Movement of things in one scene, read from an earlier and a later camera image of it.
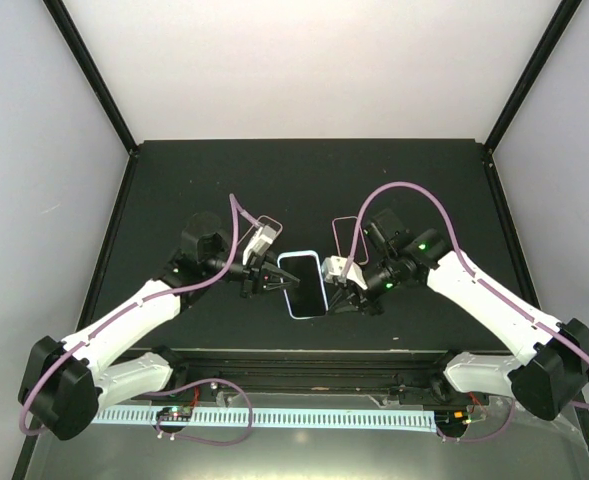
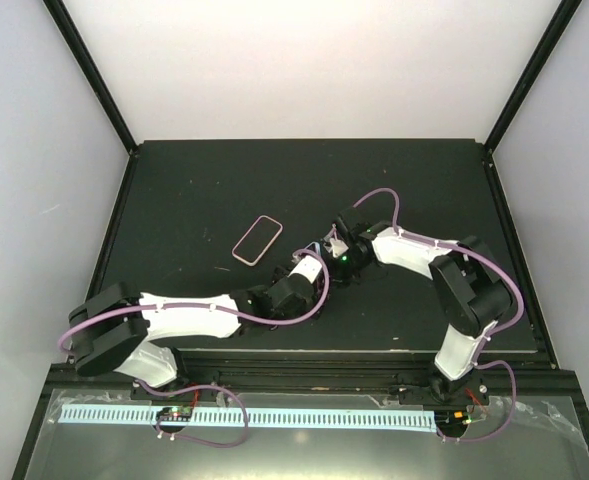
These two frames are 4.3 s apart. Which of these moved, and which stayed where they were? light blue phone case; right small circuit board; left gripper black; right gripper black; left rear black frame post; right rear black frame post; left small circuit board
Moved: right gripper black; left gripper black; light blue phone case
Stayed: right rear black frame post; left small circuit board; left rear black frame post; right small circuit board
